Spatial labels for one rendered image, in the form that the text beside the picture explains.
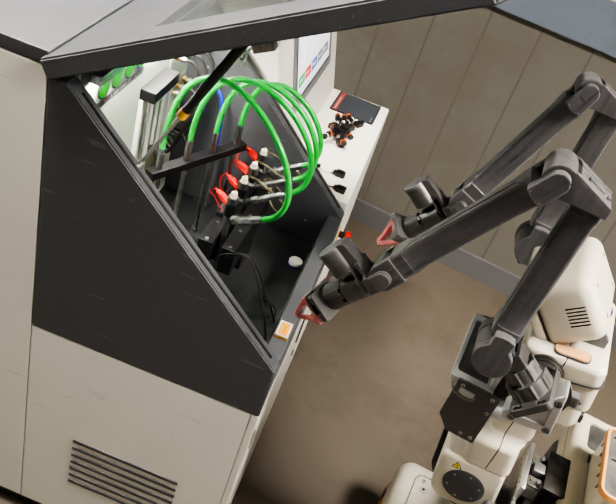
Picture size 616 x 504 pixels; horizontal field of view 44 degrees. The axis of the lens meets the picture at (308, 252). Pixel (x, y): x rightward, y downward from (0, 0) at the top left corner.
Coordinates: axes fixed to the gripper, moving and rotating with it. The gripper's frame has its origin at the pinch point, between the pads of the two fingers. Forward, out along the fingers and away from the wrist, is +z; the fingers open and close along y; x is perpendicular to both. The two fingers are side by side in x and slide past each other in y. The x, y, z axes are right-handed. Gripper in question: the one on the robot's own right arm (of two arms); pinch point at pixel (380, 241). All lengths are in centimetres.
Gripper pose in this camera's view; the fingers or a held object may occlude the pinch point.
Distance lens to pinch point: 196.7
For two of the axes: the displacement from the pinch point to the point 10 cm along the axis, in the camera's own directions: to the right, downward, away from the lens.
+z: -7.3, 3.5, 5.9
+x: 1.3, 9.1, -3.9
